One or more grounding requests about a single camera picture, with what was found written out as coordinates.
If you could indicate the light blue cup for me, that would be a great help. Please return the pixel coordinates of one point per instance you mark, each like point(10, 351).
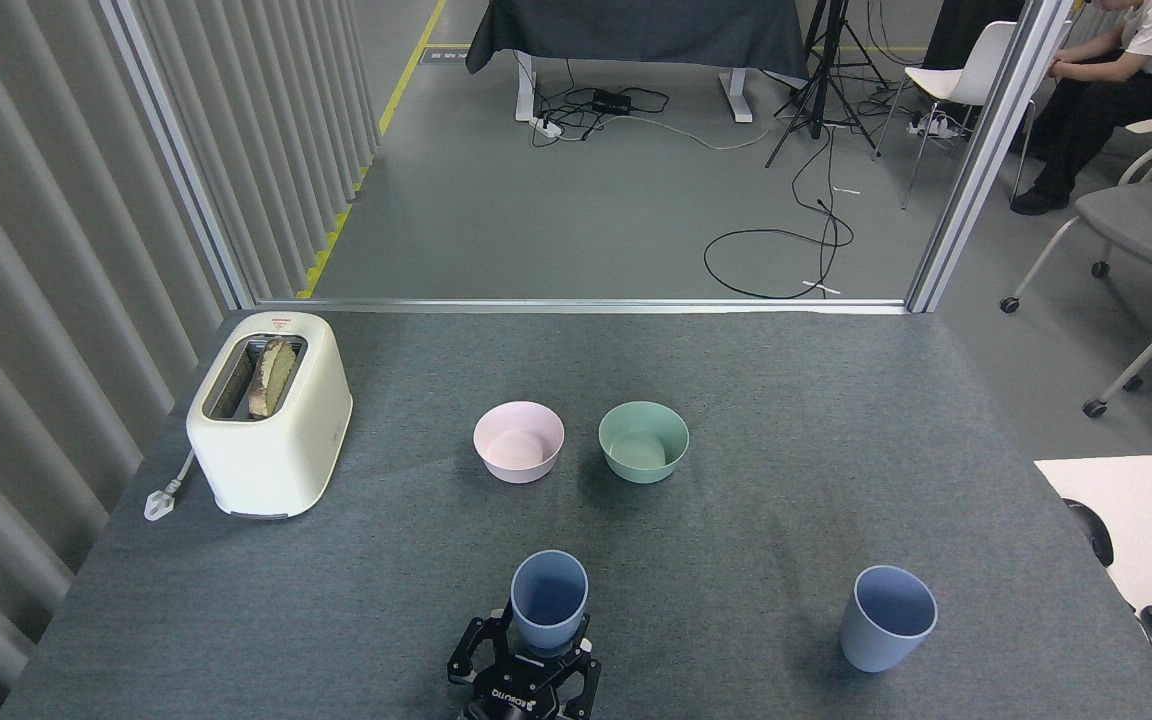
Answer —
point(876, 645)

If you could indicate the white desk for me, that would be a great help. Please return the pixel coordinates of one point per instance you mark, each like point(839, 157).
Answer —
point(1146, 510)

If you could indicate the white plastic chair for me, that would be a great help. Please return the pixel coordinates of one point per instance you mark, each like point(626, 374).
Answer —
point(966, 78)

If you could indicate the black round object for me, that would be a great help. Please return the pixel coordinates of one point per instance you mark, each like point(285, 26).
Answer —
point(1096, 535)

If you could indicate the cream white toaster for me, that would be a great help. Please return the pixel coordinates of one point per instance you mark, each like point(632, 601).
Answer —
point(271, 450)

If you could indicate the silver frame rail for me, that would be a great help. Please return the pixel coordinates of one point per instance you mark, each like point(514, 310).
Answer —
point(576, 305)

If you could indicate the white power strip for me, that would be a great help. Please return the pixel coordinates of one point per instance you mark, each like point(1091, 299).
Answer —
point(931, 125)
point(547, 126)

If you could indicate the black tripod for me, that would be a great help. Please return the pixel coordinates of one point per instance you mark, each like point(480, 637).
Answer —
point(818, 85)

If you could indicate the person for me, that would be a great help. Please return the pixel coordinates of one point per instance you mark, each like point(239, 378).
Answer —
point(1096, 110)

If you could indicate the black cloth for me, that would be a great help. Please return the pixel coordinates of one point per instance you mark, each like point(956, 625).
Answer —
point(956, 30)

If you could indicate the black power adapter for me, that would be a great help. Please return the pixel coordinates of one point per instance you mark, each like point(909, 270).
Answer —
point(612, 101)

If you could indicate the green bowl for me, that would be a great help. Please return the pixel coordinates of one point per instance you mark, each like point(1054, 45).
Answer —
point(643, 445)

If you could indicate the dark grey table cloth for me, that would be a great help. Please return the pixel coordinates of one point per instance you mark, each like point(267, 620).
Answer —
point(636, 30)

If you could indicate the toasted bread slice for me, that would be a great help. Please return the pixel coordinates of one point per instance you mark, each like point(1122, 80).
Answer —
point(274, 375)

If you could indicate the dark blue cup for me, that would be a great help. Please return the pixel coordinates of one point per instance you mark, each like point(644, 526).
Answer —
point(548, 620)

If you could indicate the pink bowl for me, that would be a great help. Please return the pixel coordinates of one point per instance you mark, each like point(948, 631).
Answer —
point(519, 445)

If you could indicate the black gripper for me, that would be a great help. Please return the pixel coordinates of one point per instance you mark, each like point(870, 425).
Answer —
point(526, 695)

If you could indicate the white table leg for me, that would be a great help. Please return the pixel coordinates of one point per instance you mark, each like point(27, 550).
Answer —
point(736, 95)
point(525, 90)

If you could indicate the person's hand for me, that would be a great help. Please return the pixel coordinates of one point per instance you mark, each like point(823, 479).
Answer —
point(1058, 69)

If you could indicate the silver frame post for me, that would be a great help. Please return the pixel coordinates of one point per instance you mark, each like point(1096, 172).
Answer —
point(988, 150)
point(181, 150)

